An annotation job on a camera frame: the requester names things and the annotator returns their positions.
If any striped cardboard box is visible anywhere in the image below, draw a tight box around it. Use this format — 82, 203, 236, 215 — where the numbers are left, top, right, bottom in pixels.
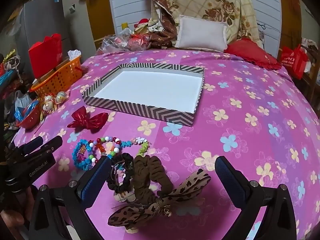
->
82, 63, 205, 127

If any red shopping bag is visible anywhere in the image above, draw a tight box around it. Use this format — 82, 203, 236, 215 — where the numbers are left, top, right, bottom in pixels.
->
280, 44, 309, 80

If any clear plastic bag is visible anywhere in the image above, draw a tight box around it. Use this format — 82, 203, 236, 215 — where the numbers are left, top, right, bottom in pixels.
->
96, 27, 137, 53

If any leopard print bow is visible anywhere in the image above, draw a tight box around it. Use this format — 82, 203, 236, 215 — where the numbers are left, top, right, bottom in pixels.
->
108, 169, 212, 230

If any decorated egg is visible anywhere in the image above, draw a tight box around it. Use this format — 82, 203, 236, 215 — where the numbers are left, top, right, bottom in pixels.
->
41, 95, 55, 115
55, 91, 68, 103

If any red gift bag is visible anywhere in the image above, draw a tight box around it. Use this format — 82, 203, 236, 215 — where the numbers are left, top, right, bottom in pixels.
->
28, 34, 63, 78

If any wooden clover charm hair tie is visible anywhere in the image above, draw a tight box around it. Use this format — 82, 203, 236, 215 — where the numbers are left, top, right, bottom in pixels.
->
110, 164, 137, 203

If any grey refrigerator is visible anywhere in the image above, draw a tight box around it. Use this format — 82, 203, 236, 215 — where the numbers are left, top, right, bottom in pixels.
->
15, 0, 92, 63

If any wooden door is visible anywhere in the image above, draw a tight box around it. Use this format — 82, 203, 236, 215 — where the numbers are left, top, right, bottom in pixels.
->
86, 0, 116, 52

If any cream floral quilt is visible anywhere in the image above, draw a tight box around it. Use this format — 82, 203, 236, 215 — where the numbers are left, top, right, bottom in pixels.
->
136, 0, 265, 50

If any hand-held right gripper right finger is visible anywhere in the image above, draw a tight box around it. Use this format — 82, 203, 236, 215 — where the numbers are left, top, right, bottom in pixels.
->
214, 156, 298, 240

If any black scrunchie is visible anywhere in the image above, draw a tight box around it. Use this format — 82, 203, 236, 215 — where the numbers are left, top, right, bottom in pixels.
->
107, 153, 135, 193

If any blue bead bracelet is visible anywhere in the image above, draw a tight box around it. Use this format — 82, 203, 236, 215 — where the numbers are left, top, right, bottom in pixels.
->
73, 140, 99, 172

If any brown patterned quilt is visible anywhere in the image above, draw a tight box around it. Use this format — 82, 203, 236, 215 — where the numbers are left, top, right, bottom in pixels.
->
136, 0, 181, 50

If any red bowl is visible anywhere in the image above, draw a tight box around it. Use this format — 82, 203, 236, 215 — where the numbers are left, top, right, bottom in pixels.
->
16, 100, 42, 130

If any pastel flower bead bracelet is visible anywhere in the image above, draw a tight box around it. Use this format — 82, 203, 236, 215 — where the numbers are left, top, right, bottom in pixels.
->
120, 137, 151, 157

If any orange plastic basket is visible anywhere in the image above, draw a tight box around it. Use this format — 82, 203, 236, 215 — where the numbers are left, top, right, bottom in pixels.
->
30, 55, 83, 98

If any multicolour bead bracelet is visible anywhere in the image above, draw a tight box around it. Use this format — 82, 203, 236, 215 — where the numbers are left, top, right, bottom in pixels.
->
89, 136, 123, 161

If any red bow hair clip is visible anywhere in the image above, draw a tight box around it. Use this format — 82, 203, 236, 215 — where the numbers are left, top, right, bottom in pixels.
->
67, 106, 109, 133

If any pink flowered bedsheet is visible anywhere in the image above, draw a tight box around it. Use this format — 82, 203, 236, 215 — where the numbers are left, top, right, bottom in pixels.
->
14, 49, 320, 240

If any white pillow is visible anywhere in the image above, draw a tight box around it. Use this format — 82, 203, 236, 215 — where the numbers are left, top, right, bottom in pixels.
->
174, 15, 228, 53

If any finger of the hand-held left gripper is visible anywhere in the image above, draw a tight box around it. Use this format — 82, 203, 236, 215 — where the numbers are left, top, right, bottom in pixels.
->
23, 136, 44, 153
35, 135, 63, 157

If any red frilled pillow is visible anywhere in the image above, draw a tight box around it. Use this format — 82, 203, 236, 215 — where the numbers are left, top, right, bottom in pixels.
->
225, 39, 283, 70

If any red santa plush toy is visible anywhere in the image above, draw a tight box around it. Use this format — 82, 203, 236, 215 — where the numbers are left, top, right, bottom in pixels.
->
134, 18, 151, 34

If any brown scrunchie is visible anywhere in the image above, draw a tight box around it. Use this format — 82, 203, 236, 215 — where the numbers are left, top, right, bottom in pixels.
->
132, 155, 175, 205

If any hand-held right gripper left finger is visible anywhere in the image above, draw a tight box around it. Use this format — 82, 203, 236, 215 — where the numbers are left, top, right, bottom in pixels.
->
29, 157, 112, 240

